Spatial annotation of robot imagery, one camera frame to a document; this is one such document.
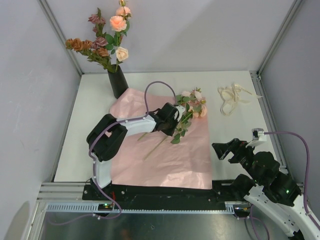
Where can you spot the left aluminium frame post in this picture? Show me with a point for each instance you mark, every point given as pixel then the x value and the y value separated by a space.
pixel 59 34

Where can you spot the cream printed ribbon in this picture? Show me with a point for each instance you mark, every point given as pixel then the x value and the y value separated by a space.
pixel 231 98

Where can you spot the pale peach rose stem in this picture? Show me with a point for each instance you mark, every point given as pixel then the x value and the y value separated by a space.
pixel 121 55

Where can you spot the white slotted cable duct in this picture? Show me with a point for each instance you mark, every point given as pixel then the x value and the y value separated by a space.
pixel 228 207

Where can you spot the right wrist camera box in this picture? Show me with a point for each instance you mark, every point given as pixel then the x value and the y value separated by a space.
pixel 258 138

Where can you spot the aluminium frame post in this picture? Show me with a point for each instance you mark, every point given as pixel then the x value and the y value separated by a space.
pixel 281 33
pixel 59 34

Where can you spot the rust orange rose stem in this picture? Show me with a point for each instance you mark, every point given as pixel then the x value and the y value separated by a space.
pixel 87 50

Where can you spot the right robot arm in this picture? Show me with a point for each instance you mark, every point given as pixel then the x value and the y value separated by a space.
pixel 265 187

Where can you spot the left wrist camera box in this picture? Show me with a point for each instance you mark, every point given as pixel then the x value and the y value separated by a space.
pixel 180 110

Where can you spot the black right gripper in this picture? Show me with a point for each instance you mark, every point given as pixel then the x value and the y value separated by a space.
pixel 235 146

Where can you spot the pink wrapping paper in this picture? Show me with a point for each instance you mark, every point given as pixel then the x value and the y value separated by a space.
pixel 152 160

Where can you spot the light pink rose stem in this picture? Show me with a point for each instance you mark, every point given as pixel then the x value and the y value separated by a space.
pixel 192 97

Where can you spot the right aluminium frame post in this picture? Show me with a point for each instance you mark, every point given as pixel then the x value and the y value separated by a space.
pixel 281 33

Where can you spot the black conical vase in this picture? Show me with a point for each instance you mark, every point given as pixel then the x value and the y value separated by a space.
pixel 117 80

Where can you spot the mauve rose stem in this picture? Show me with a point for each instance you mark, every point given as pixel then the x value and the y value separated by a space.
pixel 99 45

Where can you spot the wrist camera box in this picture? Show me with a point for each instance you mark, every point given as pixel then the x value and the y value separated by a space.
pixel 180 110
pixel 258 138

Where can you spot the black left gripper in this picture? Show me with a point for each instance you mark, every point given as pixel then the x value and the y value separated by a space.
pixel 170 132

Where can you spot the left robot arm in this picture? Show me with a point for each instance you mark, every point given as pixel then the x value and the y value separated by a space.
pixel 106 138

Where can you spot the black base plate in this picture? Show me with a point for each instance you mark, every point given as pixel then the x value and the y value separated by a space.
pixel 221 191

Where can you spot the small pink rose stem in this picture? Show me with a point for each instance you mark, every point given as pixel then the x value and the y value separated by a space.
pixel 193 111

